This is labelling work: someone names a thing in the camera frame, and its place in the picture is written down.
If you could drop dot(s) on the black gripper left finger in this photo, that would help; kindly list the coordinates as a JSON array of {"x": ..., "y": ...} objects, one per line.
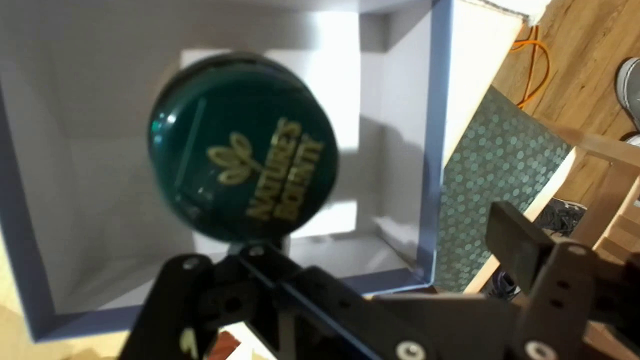
[{"x": 264, "y": 260}]

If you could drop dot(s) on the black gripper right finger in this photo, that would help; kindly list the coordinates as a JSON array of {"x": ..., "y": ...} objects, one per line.
[{"x": 536, "y": 262}]

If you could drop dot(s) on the grey box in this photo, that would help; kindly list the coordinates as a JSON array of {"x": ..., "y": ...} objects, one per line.
[{"x": 83, "y": 220}]

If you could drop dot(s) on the wooden chair near right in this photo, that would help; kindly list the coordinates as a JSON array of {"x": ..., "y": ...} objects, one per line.
[{"x": 508, "y": 156}]

